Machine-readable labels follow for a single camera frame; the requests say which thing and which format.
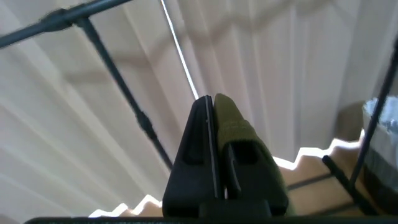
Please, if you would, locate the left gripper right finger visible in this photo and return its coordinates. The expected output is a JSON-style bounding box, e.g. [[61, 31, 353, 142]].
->
[[222, 142, 289, 215]]

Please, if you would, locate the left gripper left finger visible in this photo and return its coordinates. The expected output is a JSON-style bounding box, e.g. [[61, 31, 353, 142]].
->
[[162, 95, 222, 217]]

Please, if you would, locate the green garment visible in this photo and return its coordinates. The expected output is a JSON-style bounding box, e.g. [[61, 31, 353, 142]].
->
[[213, 93, 296, 217]]

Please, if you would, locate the white laundry basket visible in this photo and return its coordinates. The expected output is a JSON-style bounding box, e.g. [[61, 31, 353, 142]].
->
[[362, 96, 398, 205]]

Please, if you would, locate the black clothes rack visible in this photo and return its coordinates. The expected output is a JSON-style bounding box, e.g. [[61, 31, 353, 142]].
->
[[0, 0, 398, 217]]

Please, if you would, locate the white curtain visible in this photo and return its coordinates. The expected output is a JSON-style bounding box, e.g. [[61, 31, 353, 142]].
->
[[0, 0, 398, 223]]

